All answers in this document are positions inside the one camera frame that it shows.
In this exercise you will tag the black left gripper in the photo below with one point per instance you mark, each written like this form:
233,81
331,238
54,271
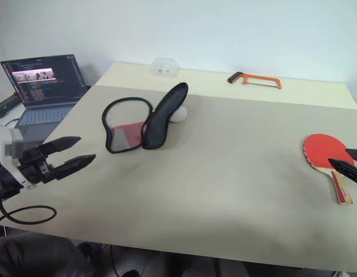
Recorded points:
34,166

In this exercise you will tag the red table tennis paddle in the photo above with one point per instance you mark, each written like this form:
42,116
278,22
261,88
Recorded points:
322,147

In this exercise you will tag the black and red paddle case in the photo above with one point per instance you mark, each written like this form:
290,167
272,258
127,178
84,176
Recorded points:
161,124

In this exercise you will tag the white round object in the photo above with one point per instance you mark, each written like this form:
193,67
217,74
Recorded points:
181,115

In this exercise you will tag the open grey laptop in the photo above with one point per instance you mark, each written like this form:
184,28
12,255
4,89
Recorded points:
45,80

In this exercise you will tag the black box with green light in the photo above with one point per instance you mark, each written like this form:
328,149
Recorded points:
3,106

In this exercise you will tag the large dark grey rounded shape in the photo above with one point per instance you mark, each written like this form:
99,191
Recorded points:
37,256

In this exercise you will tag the clear plastic box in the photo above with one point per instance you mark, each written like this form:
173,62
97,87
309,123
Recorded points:
165,67

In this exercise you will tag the orange hacksaw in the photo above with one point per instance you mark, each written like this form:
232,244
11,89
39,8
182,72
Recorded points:
247,78

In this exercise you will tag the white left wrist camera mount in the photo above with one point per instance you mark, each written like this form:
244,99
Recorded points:
9,141

